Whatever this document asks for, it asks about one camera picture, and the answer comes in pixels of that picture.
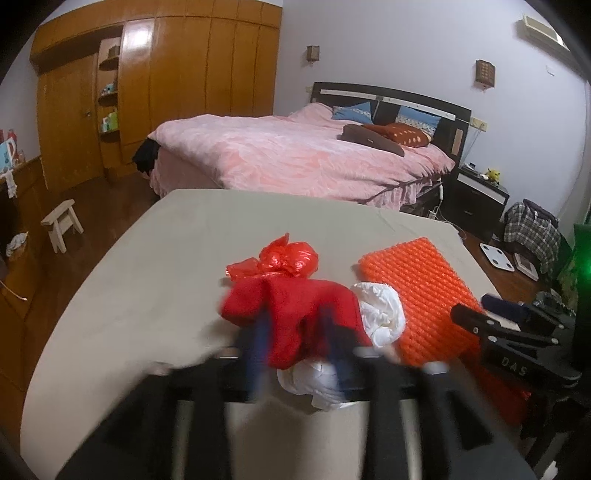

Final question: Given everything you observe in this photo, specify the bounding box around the blue pillow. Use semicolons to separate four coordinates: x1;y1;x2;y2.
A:
396;106;441;130
332;102;372;121

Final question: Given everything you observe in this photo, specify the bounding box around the beige air conditioner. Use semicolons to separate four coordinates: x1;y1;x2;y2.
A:
522;14;571;51

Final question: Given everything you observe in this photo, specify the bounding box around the wooden wardrobe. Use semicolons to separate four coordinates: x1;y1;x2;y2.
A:
30;0;283;185

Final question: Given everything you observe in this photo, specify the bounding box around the red plastic bag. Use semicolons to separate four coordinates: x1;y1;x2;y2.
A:
226;233;320;280

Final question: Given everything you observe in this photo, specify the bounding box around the wooden cabinet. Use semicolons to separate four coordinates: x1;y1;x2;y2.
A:
0;154;61;324

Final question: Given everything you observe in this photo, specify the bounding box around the white bathroom scale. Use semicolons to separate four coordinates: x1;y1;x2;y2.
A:
479;242;515;273

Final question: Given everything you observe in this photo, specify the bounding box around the red dotted pillow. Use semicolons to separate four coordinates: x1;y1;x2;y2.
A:
362;122;432;148

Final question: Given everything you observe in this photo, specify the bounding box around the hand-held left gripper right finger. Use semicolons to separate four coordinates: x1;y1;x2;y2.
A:
322;308;537;480

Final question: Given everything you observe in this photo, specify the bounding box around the crumpled white cloth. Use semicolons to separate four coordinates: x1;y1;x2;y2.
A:
6;233;28;259

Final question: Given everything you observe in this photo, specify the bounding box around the black cloth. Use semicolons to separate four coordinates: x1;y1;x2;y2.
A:
132;137;161;177

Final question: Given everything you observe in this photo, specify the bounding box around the black wooden bed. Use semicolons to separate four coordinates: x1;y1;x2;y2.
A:
134;82;472;217

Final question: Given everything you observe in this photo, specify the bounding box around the small wooden stool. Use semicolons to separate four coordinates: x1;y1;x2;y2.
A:
41;199;85;254

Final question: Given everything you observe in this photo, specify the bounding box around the pink blanket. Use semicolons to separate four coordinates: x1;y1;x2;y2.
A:
148;102;455;206

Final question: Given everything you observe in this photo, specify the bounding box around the orange bubble mat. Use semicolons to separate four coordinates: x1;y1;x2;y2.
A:
358;237;532;425

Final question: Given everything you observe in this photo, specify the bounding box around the white brown scale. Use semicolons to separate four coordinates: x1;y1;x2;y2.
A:
512;254;540;281

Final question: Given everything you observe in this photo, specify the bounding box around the black white nightstand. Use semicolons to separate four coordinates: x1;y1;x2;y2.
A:
445;164;511;232

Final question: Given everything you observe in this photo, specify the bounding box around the white power cable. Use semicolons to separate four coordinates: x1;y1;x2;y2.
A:
427;184;467;241

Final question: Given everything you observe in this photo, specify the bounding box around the white plastic bag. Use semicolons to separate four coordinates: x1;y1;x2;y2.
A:
277;281;407;411

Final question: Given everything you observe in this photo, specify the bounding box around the large brown wall lamp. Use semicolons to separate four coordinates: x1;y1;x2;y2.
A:
475;59;496;88

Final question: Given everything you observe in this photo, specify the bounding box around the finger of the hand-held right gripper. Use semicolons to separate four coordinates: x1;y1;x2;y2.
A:
450;302;564;347
481;293;575;326

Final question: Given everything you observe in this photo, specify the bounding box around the dark bag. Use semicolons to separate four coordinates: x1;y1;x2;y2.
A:
522;199;559;227

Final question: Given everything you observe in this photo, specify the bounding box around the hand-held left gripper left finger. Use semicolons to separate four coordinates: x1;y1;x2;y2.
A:
55;309;278;480

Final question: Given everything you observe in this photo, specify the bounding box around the brown pillow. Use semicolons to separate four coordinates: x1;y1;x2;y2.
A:
341;124;406;157

